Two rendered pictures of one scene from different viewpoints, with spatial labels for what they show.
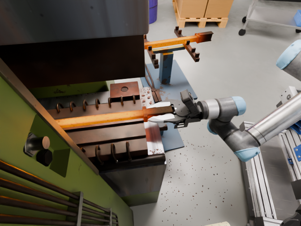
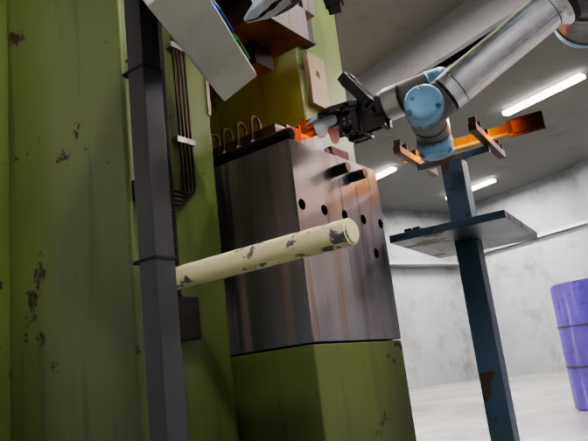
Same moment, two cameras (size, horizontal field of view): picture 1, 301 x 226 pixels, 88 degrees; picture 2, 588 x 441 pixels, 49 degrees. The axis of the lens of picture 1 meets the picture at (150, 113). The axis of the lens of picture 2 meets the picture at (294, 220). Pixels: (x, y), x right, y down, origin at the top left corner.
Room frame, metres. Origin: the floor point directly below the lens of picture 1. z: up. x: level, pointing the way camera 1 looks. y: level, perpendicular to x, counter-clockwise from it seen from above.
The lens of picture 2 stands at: (-0.78, -0.97, 0.40)
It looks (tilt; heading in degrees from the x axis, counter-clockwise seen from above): 14 degrees up; 44
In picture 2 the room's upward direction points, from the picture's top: 7 degrees counter-clockwise
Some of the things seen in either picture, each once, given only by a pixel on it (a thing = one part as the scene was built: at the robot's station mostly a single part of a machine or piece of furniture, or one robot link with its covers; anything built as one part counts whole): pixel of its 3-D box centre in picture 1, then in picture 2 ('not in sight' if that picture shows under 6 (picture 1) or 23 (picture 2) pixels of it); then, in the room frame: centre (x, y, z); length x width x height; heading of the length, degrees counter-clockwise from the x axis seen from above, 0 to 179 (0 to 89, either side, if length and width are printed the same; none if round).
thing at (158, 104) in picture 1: (158, 110); (333, 132); (0.36, -0.03, 0.97); 0.09 x 0.03 x 0.06; 89
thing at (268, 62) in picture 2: not in sight; (222, 76); (0.29, 0.27, 1.24); 0.30 x 0.07 x 0.06; 99
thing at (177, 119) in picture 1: (174, 116); (335, 112); (0.32, -0.08, 1.00); 0.09 x 0.05 x 0.02; 108
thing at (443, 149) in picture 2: (221, 124); (431, 130); (0.36, -0.30, 0.88); 0.11 x 0.08 x 0.11; 27
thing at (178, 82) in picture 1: (164, 81); (467, 237); (0.80, -0.09, 0.73); 0.40 x 0.30 x 0.02; 14
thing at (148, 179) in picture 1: (101, 149); (258, 268); (0.32, 0.25, 0.69); 0.56 x 0.38 x 0.45; 99
